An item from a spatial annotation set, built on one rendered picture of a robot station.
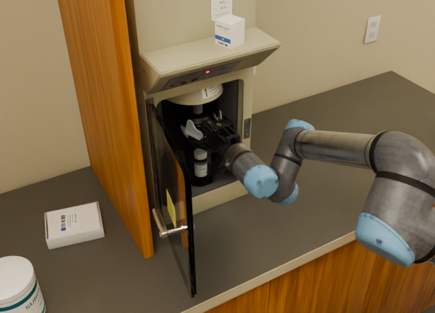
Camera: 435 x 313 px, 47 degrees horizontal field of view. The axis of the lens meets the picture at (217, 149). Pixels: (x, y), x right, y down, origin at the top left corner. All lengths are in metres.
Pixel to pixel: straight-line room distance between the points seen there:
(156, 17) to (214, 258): 0.67
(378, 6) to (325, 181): 0.88
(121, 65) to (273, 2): 0.93
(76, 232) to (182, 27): 0.67
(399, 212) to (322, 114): 1.14
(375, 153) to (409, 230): 0.17
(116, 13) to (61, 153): 0.84
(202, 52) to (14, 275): 0.68
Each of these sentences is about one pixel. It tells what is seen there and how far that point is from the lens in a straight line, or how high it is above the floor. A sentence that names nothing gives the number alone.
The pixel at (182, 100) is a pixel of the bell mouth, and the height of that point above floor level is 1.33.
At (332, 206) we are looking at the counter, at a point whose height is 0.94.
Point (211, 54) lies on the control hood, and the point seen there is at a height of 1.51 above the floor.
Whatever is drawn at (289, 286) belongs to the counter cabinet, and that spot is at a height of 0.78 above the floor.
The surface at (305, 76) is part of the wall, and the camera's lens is 2.14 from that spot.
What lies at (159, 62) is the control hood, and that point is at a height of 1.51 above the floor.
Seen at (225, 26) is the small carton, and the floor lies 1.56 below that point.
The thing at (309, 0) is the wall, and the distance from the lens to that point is 1.99.
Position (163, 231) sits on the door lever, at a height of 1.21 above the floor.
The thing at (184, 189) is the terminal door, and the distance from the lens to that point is 1.01.
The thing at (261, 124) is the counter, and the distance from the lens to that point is 1.95.
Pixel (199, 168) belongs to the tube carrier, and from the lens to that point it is 1.49.
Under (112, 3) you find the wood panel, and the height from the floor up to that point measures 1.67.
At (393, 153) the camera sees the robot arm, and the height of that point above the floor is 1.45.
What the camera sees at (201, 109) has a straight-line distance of 1.41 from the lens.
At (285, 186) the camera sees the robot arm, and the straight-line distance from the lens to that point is 1.27.
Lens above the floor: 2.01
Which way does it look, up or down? 36 degrees down
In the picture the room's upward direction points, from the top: straight up
